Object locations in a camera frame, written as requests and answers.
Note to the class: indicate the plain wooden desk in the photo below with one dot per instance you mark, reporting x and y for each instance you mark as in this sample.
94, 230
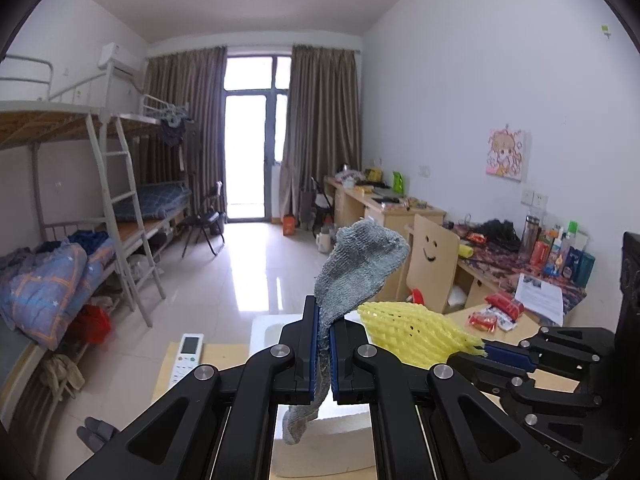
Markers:
370, 205

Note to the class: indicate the blue mattress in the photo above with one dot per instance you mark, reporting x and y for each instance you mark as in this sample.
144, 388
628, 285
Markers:
150, 197

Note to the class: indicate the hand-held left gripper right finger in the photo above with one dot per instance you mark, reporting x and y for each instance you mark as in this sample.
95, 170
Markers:
334, 360

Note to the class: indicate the black folding chair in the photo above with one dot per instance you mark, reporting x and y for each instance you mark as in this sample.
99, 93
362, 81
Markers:
202, 217

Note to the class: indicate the grey sock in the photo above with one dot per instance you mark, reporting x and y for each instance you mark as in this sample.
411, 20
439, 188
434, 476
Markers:
360, 255

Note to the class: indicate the dark hanging clothes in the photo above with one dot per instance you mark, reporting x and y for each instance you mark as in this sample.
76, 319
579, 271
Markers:
174, 127

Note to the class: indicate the white wall switch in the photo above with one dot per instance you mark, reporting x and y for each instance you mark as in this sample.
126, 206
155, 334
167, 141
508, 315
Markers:
424, 170

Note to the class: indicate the yellow item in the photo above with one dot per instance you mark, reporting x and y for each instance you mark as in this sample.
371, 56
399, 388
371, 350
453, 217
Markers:
466, 251

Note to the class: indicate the white air conditioner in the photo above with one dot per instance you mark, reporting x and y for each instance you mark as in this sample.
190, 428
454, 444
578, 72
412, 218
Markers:
120, 60

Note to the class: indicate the blue plaid quilt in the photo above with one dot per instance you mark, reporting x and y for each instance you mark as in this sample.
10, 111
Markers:
45, 285

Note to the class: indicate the white snack packet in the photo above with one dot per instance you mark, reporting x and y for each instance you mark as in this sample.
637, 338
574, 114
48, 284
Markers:
507, 324

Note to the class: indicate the beige cloth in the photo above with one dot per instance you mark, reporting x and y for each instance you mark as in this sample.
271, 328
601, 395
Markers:
62, 375

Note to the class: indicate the white printed paper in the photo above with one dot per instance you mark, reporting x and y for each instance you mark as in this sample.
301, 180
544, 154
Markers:
540, 297

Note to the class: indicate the glass balcony door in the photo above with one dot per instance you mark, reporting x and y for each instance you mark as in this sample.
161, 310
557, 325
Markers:
250, 135

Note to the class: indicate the green wall sticker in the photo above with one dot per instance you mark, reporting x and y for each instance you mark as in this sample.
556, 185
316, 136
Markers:
605, 31

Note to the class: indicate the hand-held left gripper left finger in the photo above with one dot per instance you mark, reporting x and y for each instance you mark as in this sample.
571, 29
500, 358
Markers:
313, 355

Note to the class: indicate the large metal bunk bed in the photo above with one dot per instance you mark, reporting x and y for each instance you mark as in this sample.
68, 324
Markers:
55, 120

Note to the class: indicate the white foam box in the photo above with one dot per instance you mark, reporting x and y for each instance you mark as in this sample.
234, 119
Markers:
325, 440

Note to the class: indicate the white remote control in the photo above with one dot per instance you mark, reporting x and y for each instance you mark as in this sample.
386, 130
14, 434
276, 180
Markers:
189, 355

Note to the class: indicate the small metal bunk bed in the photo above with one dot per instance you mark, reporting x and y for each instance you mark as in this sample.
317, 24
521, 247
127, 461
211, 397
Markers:
165, 205

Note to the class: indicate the white bunk bed ladder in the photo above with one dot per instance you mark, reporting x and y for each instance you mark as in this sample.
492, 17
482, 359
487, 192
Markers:
122, 195

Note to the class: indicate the clear steel-capped bottle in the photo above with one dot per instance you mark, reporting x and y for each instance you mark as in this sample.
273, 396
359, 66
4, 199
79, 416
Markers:
530, 237

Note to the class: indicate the folded black cart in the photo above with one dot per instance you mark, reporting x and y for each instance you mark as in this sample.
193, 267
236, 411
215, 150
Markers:
317, 200

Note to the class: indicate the white wall socket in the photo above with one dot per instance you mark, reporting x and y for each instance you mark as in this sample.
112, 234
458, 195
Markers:
534, 198

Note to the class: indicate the green bag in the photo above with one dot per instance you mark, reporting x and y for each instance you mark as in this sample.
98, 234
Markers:
398, 182

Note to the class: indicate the white bottle with green cap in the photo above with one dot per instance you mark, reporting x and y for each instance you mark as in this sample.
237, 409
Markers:
570, 235

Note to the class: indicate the pink cartoon wall poster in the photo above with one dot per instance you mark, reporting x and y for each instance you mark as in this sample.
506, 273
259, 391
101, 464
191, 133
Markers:
507, 155

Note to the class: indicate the orange container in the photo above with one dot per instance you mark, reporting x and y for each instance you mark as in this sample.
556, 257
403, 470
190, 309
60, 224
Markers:
289, 226

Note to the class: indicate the small red snack packet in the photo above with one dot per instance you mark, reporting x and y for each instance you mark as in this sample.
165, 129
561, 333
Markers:
482, 319

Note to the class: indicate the red bag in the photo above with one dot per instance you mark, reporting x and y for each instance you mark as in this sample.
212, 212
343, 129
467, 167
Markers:
90, 325

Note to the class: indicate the yellow foam fruit net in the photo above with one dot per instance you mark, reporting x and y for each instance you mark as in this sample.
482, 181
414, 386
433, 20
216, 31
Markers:
410, 330

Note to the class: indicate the brown curtain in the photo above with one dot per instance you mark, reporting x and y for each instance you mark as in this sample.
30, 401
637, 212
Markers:
185, 120
322, 130

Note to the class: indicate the large red snack packet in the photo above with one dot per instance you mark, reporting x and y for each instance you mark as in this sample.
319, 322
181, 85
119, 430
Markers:
505, 306

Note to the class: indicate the wooden chair with smiley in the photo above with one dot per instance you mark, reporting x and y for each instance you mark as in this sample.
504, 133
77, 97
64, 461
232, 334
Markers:
430, 260

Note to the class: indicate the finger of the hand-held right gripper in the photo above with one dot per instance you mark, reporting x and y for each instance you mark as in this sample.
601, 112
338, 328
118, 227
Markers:
515, 390
505, 352

